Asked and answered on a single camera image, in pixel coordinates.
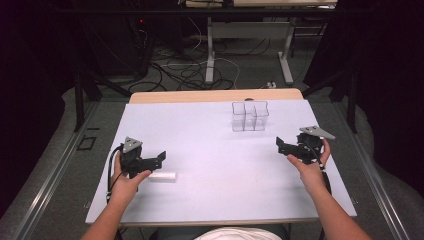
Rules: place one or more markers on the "white cylindrical tube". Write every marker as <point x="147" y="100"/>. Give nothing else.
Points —
<point x="162" y="176"/>

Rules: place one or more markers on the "white metal desk frame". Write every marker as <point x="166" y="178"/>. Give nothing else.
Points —
<point x="210" y="50"/>

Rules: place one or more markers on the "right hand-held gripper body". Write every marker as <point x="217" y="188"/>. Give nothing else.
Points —
<point x="311" y="146"/>

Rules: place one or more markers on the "white table mat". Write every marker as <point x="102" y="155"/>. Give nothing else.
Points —
<point x="220" y="166"/>

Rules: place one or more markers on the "person's right hand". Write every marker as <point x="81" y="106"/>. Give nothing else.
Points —
<point x="313" y="176"/>

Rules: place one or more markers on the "black metal stand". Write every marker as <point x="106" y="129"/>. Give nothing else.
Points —
<point x="79" y="100"/>
<point x="351" y="100"/>

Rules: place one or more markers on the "white power plug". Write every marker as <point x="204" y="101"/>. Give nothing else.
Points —
<point x="271" y="84"/>

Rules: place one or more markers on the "clear plastic compartment organizer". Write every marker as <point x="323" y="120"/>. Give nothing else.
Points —
<point x="250" y="116"/>

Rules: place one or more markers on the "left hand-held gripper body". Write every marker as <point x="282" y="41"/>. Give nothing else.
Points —
<point x="132" y="156"/>

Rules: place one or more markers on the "person's white shirt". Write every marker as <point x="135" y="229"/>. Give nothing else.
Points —
<point x="238" y="234"/>

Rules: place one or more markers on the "person's left hand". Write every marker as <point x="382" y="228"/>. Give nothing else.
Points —
<point x="125" y="186"/>

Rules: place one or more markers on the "black computer tower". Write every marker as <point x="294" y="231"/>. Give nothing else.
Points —
<point x="140" y="46"/>

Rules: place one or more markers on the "black floor socket hatch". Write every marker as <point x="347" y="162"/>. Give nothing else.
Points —
<point x="86" y="143"/>

